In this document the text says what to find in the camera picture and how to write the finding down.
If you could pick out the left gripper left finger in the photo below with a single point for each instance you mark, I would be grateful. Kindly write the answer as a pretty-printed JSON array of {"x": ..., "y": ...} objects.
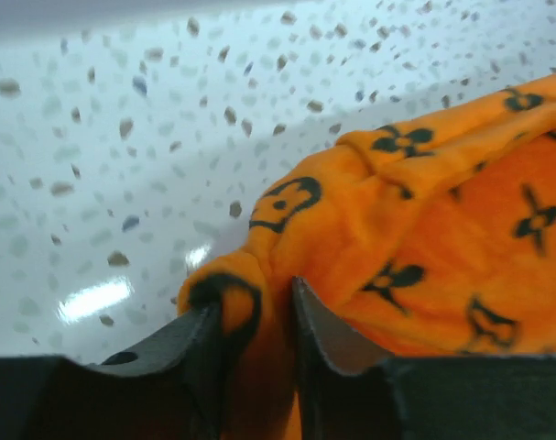
[{"x": 167, "y": 386}]

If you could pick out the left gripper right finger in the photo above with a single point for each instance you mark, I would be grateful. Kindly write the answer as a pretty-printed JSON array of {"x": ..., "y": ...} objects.
[{"x": 350, "y": 388}]

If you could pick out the orange patterned pillowcase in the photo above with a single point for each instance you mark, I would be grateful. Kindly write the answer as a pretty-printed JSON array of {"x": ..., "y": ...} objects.
[{"x": 433, "y": 236}]

